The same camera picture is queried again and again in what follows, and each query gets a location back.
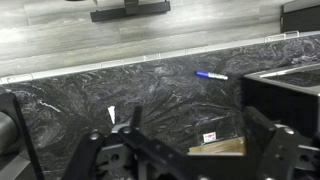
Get black floor stand base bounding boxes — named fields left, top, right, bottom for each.
left=89, top=0, right=172, bottom=23

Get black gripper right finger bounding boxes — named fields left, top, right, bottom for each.
left=241, top=106, right=320, bottom=180

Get black upright panel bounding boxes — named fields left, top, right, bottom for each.
left=279, top=0, right=320, bottom=34

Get steel drawer handle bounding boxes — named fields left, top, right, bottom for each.
left=0, top=73, right=34, bottom=85
left=99, top=59, right=125, bottom=70
left=264, top=30, right=300, bottom=44

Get blue capped white marker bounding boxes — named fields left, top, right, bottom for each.
left=194, top=70, right=230, bottom=81

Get white paper scrap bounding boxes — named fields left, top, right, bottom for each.
left=107, top=105, right=117, bottom=125

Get tan cardboard box with label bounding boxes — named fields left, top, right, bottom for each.
left=188, top=130, right=247, bottom=156

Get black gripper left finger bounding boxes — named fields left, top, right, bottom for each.
left=62, top=106, right=188, bottom=180

